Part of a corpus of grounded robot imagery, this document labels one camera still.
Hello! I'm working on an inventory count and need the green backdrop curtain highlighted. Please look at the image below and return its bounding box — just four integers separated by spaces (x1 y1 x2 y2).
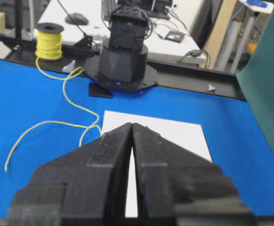
237 9 274 154

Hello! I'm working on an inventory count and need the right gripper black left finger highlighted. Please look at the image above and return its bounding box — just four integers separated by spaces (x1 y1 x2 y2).
8 123 133 226

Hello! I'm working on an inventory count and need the white rectangular board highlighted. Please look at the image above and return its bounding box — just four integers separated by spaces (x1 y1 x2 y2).
102 110 212 218

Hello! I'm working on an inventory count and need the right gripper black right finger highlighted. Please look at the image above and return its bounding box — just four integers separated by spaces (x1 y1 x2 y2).
133 123 256 226

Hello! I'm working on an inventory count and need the blue table cloth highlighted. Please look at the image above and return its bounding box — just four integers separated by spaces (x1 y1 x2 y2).
0 60 274 218

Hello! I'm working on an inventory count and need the black computer mouse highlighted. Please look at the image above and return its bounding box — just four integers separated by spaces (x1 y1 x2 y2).
65 13 89 25

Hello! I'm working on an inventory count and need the yellow solder spool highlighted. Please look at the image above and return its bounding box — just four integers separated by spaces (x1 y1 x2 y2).
35 23 64 61

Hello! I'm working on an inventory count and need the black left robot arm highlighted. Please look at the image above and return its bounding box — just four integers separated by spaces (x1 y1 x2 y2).
84 0 158 92

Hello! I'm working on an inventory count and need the black table frame rail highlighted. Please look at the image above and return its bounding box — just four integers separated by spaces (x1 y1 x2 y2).
0 34 245 100

